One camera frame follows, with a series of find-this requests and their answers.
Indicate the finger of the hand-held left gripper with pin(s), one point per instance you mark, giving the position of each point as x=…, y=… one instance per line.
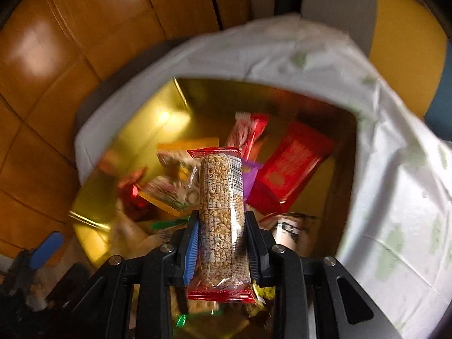
x=46, y=250

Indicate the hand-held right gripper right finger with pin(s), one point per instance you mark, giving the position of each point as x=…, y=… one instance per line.
x=255, y=254

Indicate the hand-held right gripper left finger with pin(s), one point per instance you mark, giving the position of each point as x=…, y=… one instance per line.
x=190, y=254

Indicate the sesame bar with red ends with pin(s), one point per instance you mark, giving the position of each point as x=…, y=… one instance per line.
x=220, y=212

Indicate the purple snack packet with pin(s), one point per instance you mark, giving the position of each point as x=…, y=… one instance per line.
x=251, y=180

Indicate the dark red shiny snack packet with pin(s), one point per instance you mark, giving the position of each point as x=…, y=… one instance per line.
x=132, y=196

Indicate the clear mixed nut packet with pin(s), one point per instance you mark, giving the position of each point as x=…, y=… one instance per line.
x=176, y=160

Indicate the large bright red snack packet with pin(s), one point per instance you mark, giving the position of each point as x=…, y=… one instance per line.
x=293, y=162

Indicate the red and white snack packet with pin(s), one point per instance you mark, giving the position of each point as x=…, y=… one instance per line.
x=243, y=134

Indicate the maroon box with gold lining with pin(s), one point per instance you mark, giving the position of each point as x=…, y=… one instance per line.
x=148, y=141

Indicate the grey yellow blue headboard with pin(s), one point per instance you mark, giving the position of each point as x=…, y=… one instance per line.
x=399, y=42

